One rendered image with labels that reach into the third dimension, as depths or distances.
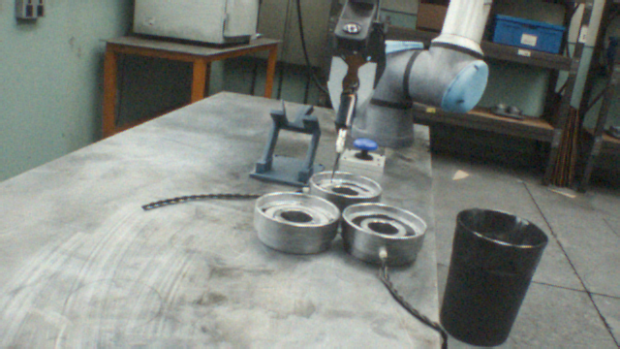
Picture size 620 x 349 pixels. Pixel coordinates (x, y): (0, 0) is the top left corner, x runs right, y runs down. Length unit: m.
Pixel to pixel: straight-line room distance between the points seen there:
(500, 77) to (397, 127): 3.58
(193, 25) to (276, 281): 2.48
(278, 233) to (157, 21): 2.52
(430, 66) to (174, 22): 2.08
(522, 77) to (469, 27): 3.63
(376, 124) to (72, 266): 0.78
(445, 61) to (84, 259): 0.80
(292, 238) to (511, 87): 4.23
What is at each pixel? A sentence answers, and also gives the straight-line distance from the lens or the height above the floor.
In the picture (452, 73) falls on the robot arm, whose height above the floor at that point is 0.99.
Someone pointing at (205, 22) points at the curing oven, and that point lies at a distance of 2.94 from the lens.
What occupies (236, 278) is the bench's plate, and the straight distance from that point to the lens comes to 0.57.
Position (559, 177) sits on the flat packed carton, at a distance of 4.47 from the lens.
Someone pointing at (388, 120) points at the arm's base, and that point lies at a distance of 1.18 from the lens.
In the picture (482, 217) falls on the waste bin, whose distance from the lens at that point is 2.11.
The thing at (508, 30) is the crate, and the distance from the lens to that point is 4.22.
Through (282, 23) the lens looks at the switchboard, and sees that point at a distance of 4.56.
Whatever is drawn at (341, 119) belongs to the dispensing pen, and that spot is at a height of 0.92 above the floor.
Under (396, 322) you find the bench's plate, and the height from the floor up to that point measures 0.80.
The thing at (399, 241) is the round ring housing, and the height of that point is 0.84.
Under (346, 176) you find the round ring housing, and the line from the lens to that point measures 0.81.
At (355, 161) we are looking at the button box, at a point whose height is 0.84.
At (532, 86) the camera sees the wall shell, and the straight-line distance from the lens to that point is 4.79.
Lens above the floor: 1.08
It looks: 18 degrees down
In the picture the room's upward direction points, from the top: 8 degrees clockwise
